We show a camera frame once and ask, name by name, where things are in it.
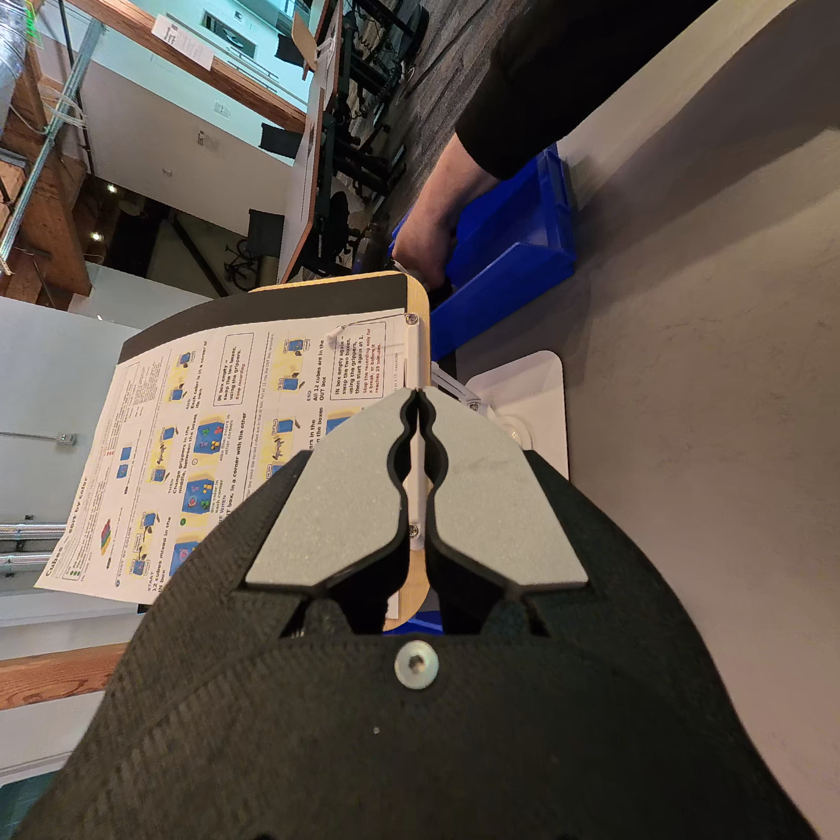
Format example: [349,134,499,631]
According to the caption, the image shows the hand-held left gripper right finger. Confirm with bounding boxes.
[421,386,591,592]

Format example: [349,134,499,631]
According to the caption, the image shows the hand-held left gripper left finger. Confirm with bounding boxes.
[243,388,421,592]

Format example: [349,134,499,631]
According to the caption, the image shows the person's right forearm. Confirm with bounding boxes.
[420,0,723,204]

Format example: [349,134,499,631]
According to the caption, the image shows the person's right hand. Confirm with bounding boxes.
[390,192,475,293]

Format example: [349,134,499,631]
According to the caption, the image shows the printed instruction sheet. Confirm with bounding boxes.
[34,307,409,606]

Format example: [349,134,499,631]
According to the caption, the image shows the wooden rimmed document board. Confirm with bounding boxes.
[118,269,435,635]

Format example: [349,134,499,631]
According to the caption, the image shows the long white topped table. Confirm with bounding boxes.
[277,0,343,284]

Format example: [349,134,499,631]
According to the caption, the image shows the bicycle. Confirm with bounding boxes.
[222,238,265,291]

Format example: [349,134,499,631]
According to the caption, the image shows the wooden railing beam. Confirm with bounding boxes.
[69,0,309,133]

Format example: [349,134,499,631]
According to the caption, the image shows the grey metal pipes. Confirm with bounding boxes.
[0,517,68,580]

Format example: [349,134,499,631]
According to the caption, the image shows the wooden ledge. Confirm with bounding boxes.
[0,642,127,711]

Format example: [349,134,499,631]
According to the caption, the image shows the white paper sign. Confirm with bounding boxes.
[151,14,215,72]

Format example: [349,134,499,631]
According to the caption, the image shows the white stand bracket arms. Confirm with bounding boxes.
[430,367,534,454]

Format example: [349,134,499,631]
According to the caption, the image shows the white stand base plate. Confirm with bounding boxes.
[451,351,567,481]

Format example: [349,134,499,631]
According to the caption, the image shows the silver ventilation duct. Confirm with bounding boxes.
[0,0,40,129]

